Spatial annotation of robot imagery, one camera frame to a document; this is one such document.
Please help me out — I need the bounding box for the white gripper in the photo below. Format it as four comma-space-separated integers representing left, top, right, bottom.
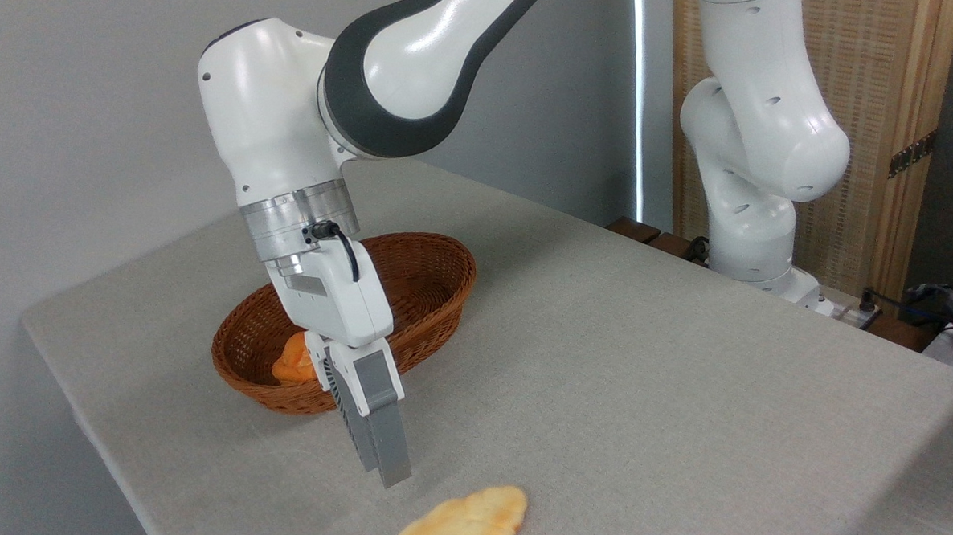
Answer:
262, 231, 414, 493

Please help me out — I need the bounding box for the long braided bread loaf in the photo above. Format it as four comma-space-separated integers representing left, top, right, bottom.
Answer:
378, 485, 530, 535

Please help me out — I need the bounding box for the round orange bread roll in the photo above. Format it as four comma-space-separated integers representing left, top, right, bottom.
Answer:
270, 331, 319, 386

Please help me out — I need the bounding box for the brown wicker oval basket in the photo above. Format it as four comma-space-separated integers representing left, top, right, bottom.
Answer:
207, 230, 485, 419

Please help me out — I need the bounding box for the grey tablecloth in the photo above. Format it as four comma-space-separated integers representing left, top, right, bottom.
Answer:
14, 136, 953, 535

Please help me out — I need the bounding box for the dark brown wooden slat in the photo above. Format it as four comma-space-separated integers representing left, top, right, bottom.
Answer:
648, 231, 710, 271
607, 216, 661, 247

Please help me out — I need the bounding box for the white power strip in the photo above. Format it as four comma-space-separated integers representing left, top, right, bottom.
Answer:
815, 282, 884, 332

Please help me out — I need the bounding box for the dark metal screen hinge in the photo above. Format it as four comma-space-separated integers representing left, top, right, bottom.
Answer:
886, 131, 939, 180

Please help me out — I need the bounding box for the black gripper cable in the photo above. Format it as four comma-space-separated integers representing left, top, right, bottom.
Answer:
301, 218, 362, 284

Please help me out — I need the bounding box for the black power plug cable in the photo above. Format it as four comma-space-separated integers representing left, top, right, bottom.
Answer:
858, 284, 953, 320

